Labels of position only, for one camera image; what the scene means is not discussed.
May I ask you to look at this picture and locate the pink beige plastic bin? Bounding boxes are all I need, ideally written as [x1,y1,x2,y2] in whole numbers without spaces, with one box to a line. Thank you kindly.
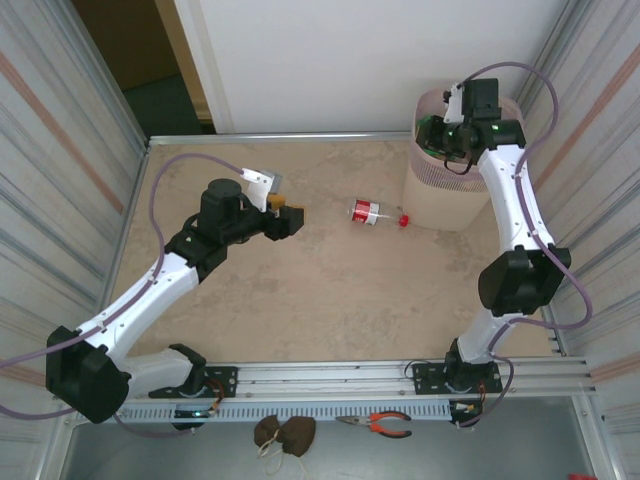
[402,87,526,232]

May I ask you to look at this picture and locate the clear bottle red label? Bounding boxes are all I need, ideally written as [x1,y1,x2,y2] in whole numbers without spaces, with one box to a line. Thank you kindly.
[345,198,411,229]

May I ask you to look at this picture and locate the brown wooden door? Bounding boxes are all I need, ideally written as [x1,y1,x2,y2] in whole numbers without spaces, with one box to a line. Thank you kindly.
[72,0,214,136]

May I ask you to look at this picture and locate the small circuit board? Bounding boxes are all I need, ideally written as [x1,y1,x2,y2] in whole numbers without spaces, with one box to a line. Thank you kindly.
[448,398,485,430]
[171,405,221,432]

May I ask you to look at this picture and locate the brown cloth pouch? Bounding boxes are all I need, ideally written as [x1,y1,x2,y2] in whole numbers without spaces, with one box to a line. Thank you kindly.
[279,415,318,459]
[253,414,287,449]

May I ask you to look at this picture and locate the black cable loop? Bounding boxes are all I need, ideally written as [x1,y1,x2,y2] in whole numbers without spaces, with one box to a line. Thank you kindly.
[443,149,477,177]

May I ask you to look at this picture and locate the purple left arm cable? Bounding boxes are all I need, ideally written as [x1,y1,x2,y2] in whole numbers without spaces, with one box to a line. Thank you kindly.
[0,152,246,439]

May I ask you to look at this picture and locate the aluminium table edge rail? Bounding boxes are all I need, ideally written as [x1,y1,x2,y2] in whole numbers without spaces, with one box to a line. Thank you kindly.
[147,130,419,147]

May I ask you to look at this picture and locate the aluminium table side rail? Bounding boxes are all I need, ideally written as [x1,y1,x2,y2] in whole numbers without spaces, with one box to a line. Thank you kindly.
[102,141,151,314]
[542,309,571,357]

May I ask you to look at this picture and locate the white door frame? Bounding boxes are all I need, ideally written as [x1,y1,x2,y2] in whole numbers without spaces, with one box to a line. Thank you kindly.
[172,0,236,135]

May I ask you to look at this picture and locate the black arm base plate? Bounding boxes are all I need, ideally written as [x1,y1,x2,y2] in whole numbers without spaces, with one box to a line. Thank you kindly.
[410,360,503,397]
[148,365,239,400]

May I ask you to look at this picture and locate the white slotted cable duct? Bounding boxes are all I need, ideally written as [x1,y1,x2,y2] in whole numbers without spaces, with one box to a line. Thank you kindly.
[119,399,454,424]

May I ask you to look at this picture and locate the orange handled pliers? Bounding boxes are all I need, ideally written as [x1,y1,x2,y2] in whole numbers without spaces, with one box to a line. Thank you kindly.
[334,410,414,440]

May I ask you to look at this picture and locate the beige string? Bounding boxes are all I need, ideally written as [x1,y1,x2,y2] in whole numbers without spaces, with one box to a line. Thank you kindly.
[257,432,309,476]

